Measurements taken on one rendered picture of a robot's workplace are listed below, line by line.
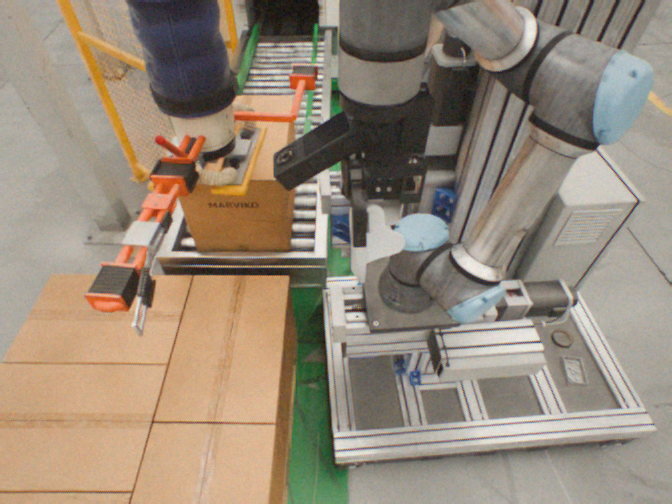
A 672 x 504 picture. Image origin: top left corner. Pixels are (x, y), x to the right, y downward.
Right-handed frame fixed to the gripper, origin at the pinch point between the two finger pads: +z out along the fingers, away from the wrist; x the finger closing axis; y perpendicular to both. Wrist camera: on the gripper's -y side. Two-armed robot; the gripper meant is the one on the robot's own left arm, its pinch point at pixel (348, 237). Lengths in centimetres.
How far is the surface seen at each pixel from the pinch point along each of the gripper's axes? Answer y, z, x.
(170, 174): -39, 27, 49
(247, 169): -22, 39, 66
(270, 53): -26, 97, 279
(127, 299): -41, 28, 13
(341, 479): 2, 152, 5
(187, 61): -32, 6, 66
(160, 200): -40, 27, 40
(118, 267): -44, 26, 19
